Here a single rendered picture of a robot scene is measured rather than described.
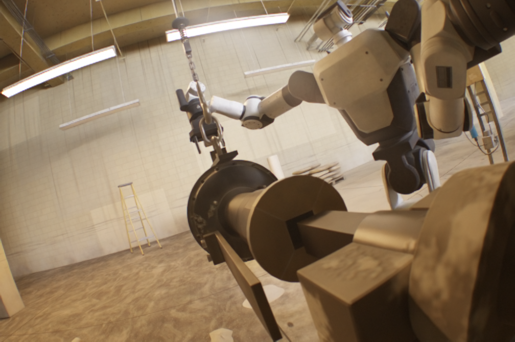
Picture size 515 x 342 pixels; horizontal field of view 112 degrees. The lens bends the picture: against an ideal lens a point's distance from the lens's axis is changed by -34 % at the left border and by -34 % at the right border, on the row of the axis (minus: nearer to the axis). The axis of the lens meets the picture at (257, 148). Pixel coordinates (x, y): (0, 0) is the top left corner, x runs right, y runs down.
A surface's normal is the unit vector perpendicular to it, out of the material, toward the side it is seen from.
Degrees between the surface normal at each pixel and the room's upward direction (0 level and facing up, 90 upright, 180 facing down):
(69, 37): 90
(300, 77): 85
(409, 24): 72
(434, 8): 48
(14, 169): 90
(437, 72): 138
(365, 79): 101
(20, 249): 90
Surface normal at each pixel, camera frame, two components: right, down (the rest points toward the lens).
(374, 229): -0.75, -0.66
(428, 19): -0.89, -0.42
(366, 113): -0.70, 0.38
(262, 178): 0.40, -0.48
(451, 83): -0.37, 0.89
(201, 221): -0.12, -0.11
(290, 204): 0.25, -0.18
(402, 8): -0.92, -0.05
